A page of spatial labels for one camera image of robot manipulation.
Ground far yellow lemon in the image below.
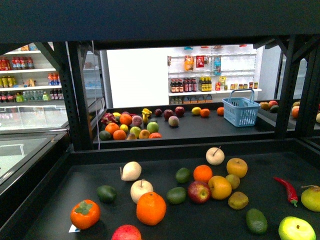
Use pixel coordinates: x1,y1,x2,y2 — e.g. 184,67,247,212
191,107,202,116

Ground far orange beside lemon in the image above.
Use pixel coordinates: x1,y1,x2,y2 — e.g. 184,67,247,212
200,108,210,118

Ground far green apple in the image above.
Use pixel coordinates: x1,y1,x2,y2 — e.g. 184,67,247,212
146,121,159,134

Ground green apple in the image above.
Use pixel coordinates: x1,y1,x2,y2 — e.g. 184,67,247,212
278,216,317,240
146,121,159,134

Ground far peach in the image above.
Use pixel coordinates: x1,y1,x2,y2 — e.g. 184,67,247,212
168,115,180,127

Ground far dark red apple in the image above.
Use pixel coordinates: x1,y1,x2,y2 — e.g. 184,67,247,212
174,106,185,118

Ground dark sauce bottles row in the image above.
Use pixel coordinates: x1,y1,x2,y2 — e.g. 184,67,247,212
169,77,198,94

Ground yellow label bottles row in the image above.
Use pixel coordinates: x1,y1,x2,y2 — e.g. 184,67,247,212
198,76,212,92

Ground white pear lying sideways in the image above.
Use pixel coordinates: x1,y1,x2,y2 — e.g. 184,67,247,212
119,161,142,182

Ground green lime back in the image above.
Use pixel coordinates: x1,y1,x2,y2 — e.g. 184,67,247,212
175,167,191,184

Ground green lime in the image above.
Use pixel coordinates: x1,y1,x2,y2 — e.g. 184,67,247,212
166,187,187,205
175,167,191,184

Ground far orange near basket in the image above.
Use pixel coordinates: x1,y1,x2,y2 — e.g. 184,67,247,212
216,107,224,117

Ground white pear back right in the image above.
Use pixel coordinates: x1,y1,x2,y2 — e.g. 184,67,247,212
205,147,225,166

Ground white pear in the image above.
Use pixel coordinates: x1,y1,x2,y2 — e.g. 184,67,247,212
205,147,225,166
130,179,154,204

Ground orange snack bag hanging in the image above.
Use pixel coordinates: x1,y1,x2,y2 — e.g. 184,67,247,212
184,55,194,72

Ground small round orange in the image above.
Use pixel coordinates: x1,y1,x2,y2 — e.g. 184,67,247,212
193,164,213,183

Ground white pear centre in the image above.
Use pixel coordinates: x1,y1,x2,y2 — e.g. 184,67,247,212
130,179,154,204

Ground red snack bag hanging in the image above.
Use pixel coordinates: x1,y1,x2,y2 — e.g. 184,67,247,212
195,55,205,68

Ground green lime front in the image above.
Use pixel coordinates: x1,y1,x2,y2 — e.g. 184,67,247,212
166,187,187,205

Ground red yellow apple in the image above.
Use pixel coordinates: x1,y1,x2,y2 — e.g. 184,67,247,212
187,181,211,204

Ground blue plastic basket far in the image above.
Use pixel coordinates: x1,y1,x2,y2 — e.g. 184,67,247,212
222,89,261,127

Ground large round orange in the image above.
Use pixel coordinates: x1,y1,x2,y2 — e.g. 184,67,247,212
136,191,167,226

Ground golden pear apple back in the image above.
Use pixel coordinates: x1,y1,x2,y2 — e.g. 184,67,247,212
226,158,248,179

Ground yellow orange persimmon fruit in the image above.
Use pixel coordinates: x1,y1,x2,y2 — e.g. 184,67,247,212
208,175,232,200

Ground dark green avocado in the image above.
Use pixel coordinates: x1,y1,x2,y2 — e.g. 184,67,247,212
96,185,117,204

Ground brown kiwi far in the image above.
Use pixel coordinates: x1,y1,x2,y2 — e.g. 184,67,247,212
225,174,241,190

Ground brown kiwi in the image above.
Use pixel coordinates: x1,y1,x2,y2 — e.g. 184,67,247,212
225,174,241,190
228,191,249,210

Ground brown kiwi near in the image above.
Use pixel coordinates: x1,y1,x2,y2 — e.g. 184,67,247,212
228,191,249,210

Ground red pomegranate fruit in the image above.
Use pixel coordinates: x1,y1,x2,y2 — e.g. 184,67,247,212
111,224,142,240

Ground orange persimmon green leaf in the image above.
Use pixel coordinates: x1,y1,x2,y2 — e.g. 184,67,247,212
70,199,101,230

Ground glass top freezer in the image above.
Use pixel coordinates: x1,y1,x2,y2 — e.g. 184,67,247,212
0,98,107,181

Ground green avocado right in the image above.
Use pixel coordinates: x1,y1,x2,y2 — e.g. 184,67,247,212
245,208,268,235

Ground small white blue label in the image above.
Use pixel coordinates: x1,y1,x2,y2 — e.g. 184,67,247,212
68,224,81,233

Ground red chili pepper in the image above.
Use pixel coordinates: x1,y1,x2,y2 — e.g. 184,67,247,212
273,177,299,207

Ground yellow green pear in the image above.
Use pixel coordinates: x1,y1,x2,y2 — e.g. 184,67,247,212
301,185,320,213

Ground black shelf upright post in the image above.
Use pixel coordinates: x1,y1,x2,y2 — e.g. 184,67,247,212
53,41,93,151

